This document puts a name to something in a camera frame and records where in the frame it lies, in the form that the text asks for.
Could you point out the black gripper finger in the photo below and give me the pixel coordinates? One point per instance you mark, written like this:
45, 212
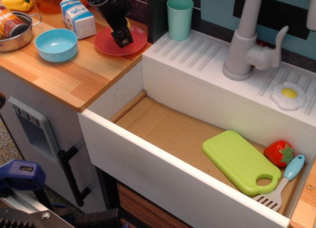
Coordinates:
122, 38

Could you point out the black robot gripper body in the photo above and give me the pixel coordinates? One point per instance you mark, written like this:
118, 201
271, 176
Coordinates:
114, 11

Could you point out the yellow toy potato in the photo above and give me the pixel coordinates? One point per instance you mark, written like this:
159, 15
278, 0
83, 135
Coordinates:
128, 24

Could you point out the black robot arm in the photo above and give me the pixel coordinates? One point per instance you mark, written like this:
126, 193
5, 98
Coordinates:
114, 12

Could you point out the red plastic plate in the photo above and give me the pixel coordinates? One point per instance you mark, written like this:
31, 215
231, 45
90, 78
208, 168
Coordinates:
105, 43

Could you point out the toy milk carton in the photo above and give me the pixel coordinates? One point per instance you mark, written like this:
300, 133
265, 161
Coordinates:
78, 18

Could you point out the teal plastic cup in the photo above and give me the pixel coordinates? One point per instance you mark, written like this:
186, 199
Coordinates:
179, 14

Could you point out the blue plastic bowl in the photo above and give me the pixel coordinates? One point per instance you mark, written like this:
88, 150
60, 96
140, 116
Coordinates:
57, 45

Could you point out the white toy sink basin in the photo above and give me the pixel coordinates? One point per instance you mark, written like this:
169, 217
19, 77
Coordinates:
147, 132

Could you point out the yellow toy bell pepper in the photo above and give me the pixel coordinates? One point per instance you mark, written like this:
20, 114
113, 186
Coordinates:
18, 5

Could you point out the toy beans can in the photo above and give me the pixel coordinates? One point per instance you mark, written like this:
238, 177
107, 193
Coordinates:
10, 24

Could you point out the grey toy faucet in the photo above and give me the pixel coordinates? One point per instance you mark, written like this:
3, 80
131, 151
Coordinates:
244, 53

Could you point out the grey toy oven door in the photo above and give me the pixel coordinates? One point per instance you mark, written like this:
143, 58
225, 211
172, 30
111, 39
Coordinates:
38, 131

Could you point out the green plastic cutting board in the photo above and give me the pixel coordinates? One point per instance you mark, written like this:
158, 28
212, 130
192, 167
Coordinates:
247, 168

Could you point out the blue clamp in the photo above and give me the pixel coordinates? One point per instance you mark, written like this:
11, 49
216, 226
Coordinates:
21, 175

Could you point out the toy fried egg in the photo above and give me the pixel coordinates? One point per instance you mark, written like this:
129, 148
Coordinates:
288, 96

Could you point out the red toy strawberry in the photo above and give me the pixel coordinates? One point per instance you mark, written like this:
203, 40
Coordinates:
280, 153

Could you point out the steel pot with handles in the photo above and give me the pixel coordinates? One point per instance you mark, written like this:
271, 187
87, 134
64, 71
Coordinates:
21, 40

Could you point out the black oven door handle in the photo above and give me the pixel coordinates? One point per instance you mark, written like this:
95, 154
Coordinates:
64, 158

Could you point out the blue handled grey spatula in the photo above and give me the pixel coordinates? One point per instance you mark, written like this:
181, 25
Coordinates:
273, 199

